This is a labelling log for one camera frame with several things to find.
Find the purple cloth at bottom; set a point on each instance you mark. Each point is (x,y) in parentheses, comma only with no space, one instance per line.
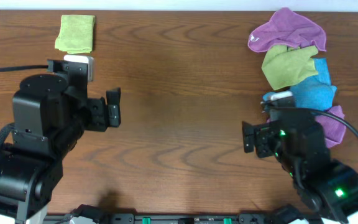
(334,131)

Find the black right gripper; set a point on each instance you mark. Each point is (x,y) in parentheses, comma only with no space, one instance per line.
(261,134)

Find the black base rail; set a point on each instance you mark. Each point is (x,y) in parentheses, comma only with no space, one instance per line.
(127,218)

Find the blue crumpled cloth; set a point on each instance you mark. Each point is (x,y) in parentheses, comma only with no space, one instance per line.
(312,91)

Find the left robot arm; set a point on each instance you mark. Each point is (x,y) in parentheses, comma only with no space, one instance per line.
(26,180)

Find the purple cloth at top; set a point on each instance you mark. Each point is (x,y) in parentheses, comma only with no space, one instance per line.
(286,27)

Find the light green cloth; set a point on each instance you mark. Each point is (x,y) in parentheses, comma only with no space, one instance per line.
(76,34)

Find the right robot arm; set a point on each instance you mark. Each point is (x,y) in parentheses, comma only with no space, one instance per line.
(325,185)

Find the purple cloth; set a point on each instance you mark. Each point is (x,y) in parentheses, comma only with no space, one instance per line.
(286,27)
(334,131)

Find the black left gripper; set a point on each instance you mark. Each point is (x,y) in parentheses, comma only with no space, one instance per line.
(104,112)

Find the olive green crumpled cloth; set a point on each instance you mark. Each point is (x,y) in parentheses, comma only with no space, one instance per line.
(284,66)

